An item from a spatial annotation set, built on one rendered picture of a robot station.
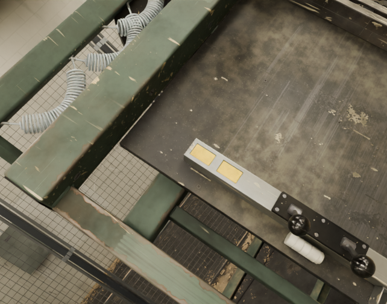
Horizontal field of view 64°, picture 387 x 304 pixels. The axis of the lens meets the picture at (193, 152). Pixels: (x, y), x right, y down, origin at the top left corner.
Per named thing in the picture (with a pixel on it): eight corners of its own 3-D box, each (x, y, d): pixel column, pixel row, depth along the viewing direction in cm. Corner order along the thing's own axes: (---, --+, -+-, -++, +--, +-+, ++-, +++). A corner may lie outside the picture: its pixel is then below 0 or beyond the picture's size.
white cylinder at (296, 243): (281, 243, 66) (314, 265, 65) (286, 242, 64) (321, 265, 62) (288, 231, 67) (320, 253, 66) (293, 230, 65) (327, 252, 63)
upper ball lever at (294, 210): (296, 222, 65) (304, 243, 52) (280, 212, 66) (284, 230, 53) (307, 207, 65) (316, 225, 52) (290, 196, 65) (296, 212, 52)
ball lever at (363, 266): (348, 255, 63) (369, 287, 50) (331, 244, 64) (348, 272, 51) (360, 240, 63) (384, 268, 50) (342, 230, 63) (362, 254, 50)
